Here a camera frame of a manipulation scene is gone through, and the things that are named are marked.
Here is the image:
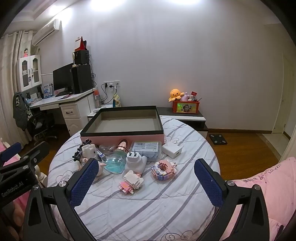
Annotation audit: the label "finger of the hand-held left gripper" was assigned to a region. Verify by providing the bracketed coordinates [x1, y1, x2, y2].
[20, 141, 50, 168]
[0, 142, 22, 163]

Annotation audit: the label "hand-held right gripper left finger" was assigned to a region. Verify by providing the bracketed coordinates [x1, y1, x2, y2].
[23, 158, 100, 241]

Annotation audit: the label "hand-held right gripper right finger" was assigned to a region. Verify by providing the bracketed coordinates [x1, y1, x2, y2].
[194, 159, 272, 241]

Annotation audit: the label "heart-shaped blue perfume bottle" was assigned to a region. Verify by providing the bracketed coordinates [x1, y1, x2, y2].
[99, 138, 130, 174]

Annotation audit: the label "pink donut block toy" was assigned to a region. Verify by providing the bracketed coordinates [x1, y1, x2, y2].
[151, 160, 177, 181]

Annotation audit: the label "white cube power adapter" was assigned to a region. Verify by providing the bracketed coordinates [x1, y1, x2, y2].
[162, 144, 183, 159]

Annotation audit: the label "pink storage box black rim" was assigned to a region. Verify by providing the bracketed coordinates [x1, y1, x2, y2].
[80, 105, 165, 151]

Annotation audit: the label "clear plastic box white label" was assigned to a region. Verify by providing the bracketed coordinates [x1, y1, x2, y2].
[128, 141, 162, 162]

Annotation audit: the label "white pink toy figure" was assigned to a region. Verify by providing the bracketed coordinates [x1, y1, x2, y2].
[79, 158, 107, 177]

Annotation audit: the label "black office chair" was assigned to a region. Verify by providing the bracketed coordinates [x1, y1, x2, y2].
[27, 108, 58, 142]

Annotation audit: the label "dark printed jacket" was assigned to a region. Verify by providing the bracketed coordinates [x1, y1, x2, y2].
[13, 92, 32, 131]

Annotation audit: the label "black bathroom scale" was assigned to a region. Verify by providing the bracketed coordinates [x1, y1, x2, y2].
[207, 133, 228, 146]

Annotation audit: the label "pink white block figure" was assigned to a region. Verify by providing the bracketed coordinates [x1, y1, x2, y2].
[119, 170, 144, 195]

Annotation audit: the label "white desk with drawers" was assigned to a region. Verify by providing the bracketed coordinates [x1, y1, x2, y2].
[29, 89, 97, 137]

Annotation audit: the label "white plug charger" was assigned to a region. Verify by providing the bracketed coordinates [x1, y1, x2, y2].
[125, 151, 148, 175]

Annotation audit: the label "pink quilt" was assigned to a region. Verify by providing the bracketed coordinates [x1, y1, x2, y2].
[218, 157, 296, 241]

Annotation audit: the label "white side cabinet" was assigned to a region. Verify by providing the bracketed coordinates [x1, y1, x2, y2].
[87, 105, 116, 119]

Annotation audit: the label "beige curtain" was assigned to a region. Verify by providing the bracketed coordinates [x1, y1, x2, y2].
[0, 30, 35, 145]

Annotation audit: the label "black white TV cabinet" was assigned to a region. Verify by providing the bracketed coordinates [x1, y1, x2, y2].
[157, 107, 209, 133]

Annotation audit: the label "black computer monitor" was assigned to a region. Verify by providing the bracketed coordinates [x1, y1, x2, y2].
[53, 62, 74, 94]

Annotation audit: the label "white glass-door cabinet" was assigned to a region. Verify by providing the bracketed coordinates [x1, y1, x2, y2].
[16, 54, 43, 92]

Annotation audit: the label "clear bottle red cap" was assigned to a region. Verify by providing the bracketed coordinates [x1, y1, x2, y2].
[94, 89, 102, 108]

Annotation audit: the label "red printed storage box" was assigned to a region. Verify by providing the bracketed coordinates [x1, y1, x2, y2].
[172, 100, 200, 114]

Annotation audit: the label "black computer tower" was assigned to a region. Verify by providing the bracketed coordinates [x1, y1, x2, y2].
[72, 64, 92, 94]

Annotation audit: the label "orange octopus plush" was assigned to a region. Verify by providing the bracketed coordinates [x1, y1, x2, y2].
[168, 89, 188, 102]

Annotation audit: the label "black speaker box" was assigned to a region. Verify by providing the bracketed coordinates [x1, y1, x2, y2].
[73, 49, 90, 65]

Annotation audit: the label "white door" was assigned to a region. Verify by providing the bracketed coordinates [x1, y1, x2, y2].
[272, 53, 296, 140]

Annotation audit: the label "red triangular ornament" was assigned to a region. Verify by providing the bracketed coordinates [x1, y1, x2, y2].
[74, 36, 88, 51]

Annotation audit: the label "white air conditioner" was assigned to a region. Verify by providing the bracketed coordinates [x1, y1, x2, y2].
[31, 19, 62, 45]

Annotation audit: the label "black power cables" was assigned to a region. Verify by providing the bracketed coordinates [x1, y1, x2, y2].
[89, 52, 116, 106]

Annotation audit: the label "white wall socket strip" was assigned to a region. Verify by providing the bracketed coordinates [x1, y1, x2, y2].
[103, 80, 121, 89]

